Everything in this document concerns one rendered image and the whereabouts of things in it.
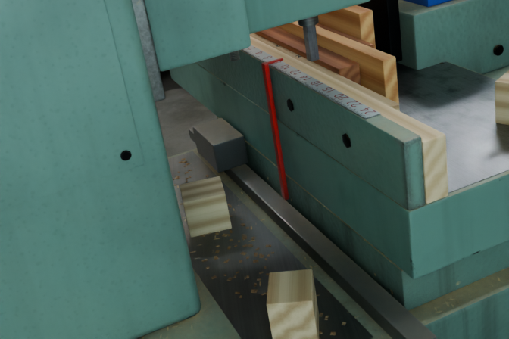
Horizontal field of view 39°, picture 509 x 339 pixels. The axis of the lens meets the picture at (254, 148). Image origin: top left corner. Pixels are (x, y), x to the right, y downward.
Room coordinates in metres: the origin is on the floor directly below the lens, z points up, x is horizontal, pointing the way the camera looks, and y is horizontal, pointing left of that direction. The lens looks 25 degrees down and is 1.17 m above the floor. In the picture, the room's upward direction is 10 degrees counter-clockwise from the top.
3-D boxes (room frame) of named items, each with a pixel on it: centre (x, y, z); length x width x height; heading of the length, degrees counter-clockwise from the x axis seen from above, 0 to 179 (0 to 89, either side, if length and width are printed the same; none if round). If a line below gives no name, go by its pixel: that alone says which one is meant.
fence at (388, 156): (0.72, 0.00, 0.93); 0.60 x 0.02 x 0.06; 20
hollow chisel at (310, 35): (0.65, -0.07, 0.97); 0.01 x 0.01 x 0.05; 20
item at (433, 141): (0.73, -0.02, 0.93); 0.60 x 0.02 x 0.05; 20
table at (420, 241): (0.77, -0.14, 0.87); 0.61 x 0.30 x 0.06; 20
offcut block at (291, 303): (0.45, -0.01, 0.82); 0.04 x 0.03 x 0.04; 172
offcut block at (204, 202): (0.64, 0.06, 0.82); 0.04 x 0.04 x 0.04; 6
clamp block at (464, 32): (0.80, -0.22, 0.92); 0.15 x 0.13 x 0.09; 20
